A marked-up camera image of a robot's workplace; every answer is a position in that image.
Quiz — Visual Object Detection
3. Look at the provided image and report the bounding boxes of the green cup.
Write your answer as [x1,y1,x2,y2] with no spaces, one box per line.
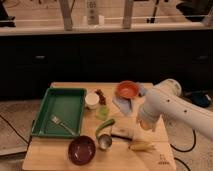
[96,105,109,120]

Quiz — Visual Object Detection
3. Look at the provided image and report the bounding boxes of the dark red grapes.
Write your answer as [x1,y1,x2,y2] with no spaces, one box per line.
[95,89,106,105]

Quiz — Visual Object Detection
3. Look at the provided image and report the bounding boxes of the black cable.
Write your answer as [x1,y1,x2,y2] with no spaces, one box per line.
[169,129,197,171]

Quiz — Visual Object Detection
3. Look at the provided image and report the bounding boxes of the blue cloth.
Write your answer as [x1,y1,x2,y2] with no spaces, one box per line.
[111,82,149,117]

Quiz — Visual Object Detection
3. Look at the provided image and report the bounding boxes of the white cup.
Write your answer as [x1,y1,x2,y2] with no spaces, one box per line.
[85,93,99,109]

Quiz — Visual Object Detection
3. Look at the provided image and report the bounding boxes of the orange bowl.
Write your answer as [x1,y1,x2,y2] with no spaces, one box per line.
[115,81,139,99]

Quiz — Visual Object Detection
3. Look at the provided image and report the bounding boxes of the purple bowl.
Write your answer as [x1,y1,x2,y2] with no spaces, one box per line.
[68,136,96,165]

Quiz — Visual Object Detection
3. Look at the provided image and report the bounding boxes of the green plastic tray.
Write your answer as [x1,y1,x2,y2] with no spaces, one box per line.
[31,88,86,139]

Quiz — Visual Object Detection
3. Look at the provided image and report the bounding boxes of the metal measuring cup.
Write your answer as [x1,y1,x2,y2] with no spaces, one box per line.
[98,134,112,150]

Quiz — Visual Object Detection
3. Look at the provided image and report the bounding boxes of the green chili pepper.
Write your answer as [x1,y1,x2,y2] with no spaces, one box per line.
[95,118,115,138]

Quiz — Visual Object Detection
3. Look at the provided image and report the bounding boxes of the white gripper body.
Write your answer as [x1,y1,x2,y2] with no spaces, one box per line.
[137,104,160,132]

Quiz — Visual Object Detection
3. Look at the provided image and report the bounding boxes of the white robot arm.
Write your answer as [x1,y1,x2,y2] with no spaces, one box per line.
[137,79,213,141]

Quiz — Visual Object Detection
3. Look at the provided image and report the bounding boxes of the dark cabinet counter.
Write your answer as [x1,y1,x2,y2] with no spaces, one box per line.
[0,30,213,100]

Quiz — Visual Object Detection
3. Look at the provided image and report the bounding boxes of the metal fork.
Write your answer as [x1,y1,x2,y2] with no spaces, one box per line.
[51,115,77,136]

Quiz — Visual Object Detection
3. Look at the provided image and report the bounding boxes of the wooden cutting board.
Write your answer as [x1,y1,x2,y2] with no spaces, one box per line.
[22,82,176,171]

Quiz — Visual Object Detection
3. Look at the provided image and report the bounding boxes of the small yellow-red apple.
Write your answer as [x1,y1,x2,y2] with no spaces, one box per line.
[140,121,151,130]

